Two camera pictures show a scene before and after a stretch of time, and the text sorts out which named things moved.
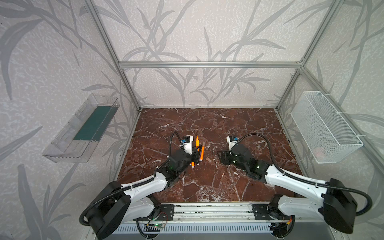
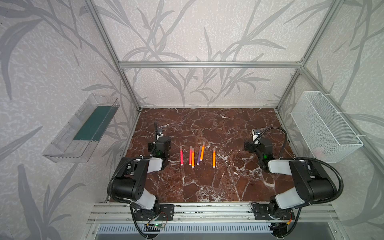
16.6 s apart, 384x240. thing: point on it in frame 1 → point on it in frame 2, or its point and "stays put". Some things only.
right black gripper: [226, 156] → [252, 144]
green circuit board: [159, 225] stays put
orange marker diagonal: [197, 143] → [214, 158]
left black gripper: [193, 153] → [160, 140]
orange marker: [202, 151] stays put
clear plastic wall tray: [74, 142] stays put
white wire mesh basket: [326, 134] stays put
